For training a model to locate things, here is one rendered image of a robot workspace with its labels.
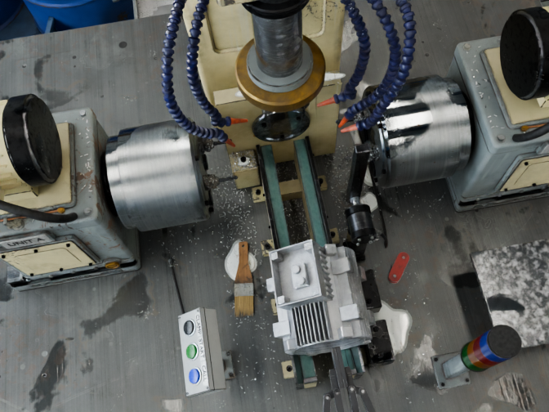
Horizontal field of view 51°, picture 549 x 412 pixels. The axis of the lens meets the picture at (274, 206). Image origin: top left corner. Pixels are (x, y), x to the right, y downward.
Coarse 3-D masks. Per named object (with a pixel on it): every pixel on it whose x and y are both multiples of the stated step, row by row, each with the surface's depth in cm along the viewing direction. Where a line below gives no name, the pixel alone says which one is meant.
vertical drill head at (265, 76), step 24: (264, 0) 92; (288, 0) 92; (264, 24) 97; (288, 24) 97; (264, 48) 104; (288, 48) 103; (312, 48) 116; (240, 72) 114; (264, 72) 111; (288, 72) 110; (312, 72) 113; (264, 96) 112; (288, 96) 111; (312, 96) 113
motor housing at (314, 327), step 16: (336, 256) 126; (352, 256) 127; (336, 288) 122; (352, 288) 123; (320, 304) 119; (336, 304) 120; (304, 320) 119; (320, 320) 119; (336, 320) 119; (288, 336) 125; (304, 336) 118; (320, 336) 117; (336, 336) 118; (368, 336) 121; (288, 352) 125; (304, 352) 130; (320, 352) 131
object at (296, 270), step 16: (272, 256) 122; (288, 256) 124; (304, 256) 122; (320, 256) 122; (272, 272) 121; (288, 272) 123; (304, 272) 120; (320, 272) 118; (288, 288) 122; (304, 288) 120; (320, 288) 116; (288, 304) 118; (304, 304) 120
